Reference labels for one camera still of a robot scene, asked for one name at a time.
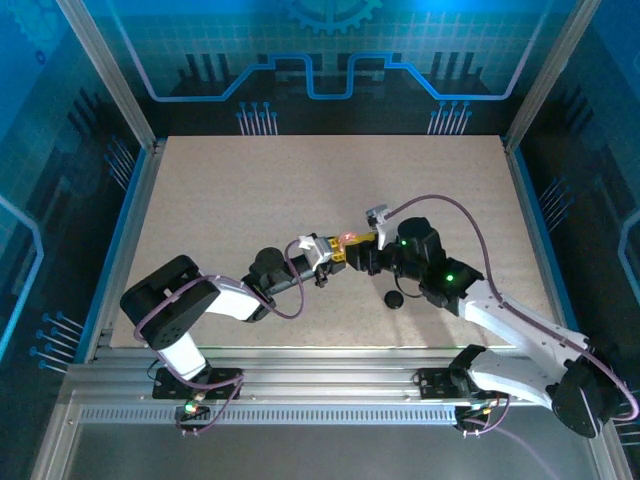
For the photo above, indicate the pink earbud charging case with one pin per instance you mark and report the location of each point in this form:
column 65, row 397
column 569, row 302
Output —
column 345, row 243

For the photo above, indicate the black earbud charging case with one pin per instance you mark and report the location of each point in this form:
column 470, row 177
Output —
column 395, row 299

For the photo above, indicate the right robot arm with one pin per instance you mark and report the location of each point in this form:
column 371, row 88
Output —
column 520, row 325

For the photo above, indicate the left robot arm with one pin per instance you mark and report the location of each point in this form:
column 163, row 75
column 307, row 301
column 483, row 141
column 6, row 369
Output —
column 165, row 305

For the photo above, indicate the blue table edge strip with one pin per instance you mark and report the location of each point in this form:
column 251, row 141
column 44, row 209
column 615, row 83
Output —
column 119, row 240
column 530, row 200

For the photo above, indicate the grey metal panel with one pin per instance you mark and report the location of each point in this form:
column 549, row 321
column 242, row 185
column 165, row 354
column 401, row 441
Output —
column 325, row 450

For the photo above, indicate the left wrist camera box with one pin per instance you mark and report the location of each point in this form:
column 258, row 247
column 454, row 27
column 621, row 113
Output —
column 315, row 250

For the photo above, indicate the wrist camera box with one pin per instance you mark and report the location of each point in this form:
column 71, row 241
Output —
column 315, row 250
column 382, row 225

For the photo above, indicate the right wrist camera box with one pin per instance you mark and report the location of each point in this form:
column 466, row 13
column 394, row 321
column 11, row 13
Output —
column 382, row 225

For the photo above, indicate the aluminium frame rail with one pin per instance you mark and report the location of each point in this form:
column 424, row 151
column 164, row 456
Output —
column 325, row 370

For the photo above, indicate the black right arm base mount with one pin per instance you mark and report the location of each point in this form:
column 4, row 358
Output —
column 435, row 385

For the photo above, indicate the aluminium table side rail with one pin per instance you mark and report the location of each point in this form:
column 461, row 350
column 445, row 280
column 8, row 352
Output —
column 131, row 235

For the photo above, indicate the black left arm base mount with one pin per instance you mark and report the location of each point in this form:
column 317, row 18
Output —
column 172, row 390

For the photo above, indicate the aluminium frame post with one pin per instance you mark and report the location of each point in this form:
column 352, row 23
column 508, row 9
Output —
column 550, row 75
column 107, row 75

